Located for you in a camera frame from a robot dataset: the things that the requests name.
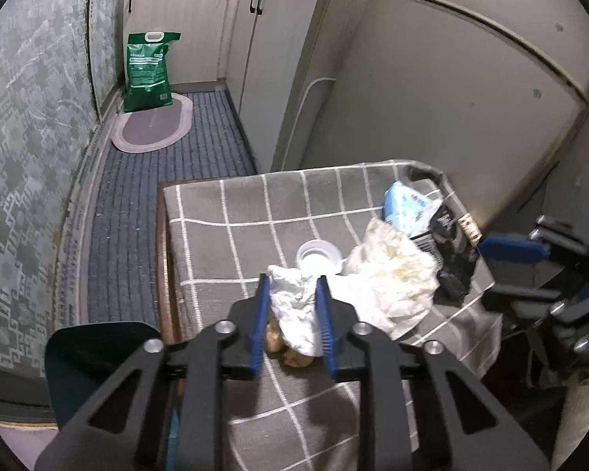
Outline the black snack wrapper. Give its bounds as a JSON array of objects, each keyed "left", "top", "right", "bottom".
[{"left": 412, "top": 203, "right": 479, "bottom": 304}]

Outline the cream plastic bag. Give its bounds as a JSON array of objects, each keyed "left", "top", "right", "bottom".
[{"left": 329, "top": 218, "right": 439, "bottom": 340}]

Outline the blue tissue pack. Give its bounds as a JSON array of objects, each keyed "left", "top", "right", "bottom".
[{"left": 383, "top": 181, "right": 441, "bottom": 238}]

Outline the brown nut shell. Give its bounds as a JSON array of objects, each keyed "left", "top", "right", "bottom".
[{"left": 283, "top": 349, "right": 315, "bottom": 369}]

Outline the teal trash bin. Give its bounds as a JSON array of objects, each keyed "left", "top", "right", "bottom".
[{"left": 44, "top": 321, "right": 160, "bottom": 427}]

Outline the white kitchen cabinet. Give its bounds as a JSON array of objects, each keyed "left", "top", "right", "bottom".
[{"left": 124, "top": 0, "right": 368, "bottom": 172}]

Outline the grey checked tablecloth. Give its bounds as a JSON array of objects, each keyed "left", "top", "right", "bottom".
[{"left": 160, "top": 158, "right": 505, "bottom": 471}]

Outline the blue striped floor mat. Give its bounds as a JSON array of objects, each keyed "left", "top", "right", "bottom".
[{"left": 85, "top": 90, "right": 257, "bottom": 327}]

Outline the white refrigerator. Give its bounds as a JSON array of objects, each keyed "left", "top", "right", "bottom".
[{"left": 302, "top": 0, "right": 589, "bottom": 226}]

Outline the oval purple floor mat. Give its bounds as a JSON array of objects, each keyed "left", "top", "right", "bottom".
[{"left": 112, "top": 94, "right": 193, "bottom": 154}]

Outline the green rice bag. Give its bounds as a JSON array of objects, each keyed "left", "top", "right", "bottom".
[{"left": 124, "top": 31, "right": 181, "bottom": 113}]

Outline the frosted patterned sliding door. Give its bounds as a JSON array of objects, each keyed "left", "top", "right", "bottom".
[{"left": 0, "top": 0, "right": 123, "bottom": 378}]

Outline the white plastic ring lid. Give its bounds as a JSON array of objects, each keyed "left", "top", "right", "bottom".
[{"left": 296, "top": 239, "right": 344, "bottom": 276}]

